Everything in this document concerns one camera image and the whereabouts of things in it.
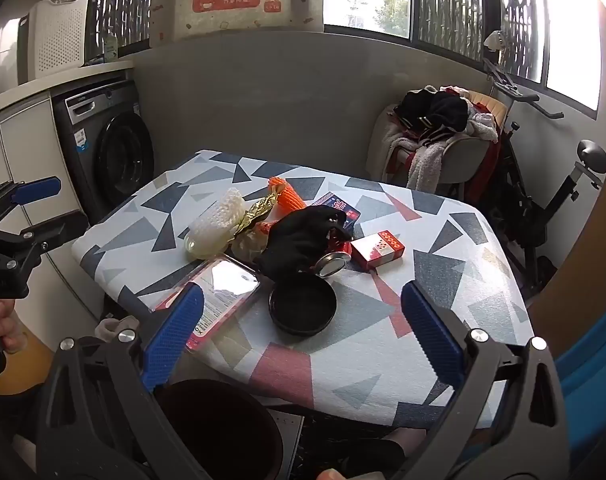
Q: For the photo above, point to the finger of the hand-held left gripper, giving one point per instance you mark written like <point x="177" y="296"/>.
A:
<point x="58" y="230"/>
<point x="35" y="190"/>

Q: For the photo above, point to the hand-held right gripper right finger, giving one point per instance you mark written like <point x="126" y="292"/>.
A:
<point x="433" y="340"/>

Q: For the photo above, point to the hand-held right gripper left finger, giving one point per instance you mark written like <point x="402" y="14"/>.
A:
<point x="175" y="335"/>

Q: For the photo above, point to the dark brown trash bin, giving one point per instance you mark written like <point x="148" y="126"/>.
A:
<point x="218" y="430"/>

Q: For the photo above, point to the black round lid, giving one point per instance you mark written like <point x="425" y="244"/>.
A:
<point x="303" y="305"/>

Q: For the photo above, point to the blue carton box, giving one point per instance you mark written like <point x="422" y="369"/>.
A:
<point x="340" y="210"/>

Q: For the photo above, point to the person's left hand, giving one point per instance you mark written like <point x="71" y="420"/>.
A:
<point x="8" y="332"/>

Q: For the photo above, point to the geometric patterned tablecloth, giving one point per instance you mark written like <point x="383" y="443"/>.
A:
<point x="383" y="350"/>

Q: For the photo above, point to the white cabinet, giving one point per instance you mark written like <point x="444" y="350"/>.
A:
<point x="23" y="135"/>

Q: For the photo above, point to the grey furry slipper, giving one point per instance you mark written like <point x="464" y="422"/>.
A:
<point x="118" y="327"/>

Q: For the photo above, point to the clear plastic package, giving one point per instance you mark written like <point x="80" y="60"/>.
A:
<point x="228" y="285"/>

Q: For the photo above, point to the grey washing machine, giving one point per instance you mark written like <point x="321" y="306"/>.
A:
<point x="118" y="155"/>

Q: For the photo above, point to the red and white cigarette box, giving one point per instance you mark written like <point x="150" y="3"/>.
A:
<point x="378" y="252"/>

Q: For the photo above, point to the crushed red can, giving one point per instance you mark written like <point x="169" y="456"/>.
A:
<point x="333" y="262"/>

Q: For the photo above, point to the white foam fruit net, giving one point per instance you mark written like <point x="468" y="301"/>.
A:
<point x="218" y="215"/>

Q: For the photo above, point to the gold foil wrapper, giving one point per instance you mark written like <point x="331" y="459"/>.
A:
<point x="255" y="210"/>

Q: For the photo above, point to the black cloth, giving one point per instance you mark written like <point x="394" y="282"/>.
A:
<point x="293" y="240"/>

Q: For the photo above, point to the white laundry basket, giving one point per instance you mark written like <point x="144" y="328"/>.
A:
<point x="58" y="35"/>

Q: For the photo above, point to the black exercise bike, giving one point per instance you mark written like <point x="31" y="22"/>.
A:
<point x="533" y="210"/>

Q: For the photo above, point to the blue curtain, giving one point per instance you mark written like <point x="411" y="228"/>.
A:
<point x="598" y="385"/>

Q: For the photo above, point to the orange foam fruit net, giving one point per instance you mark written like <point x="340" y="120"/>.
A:
<point x="288" y="197"/>

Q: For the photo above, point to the beige chair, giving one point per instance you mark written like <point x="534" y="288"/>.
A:
<point x="463" y="160"/>

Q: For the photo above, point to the brown wooden panel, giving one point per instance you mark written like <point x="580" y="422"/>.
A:
<point x="583" y="210"/>

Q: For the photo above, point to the pile of clothes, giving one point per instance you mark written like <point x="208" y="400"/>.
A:
<point x="433" y="110"/>

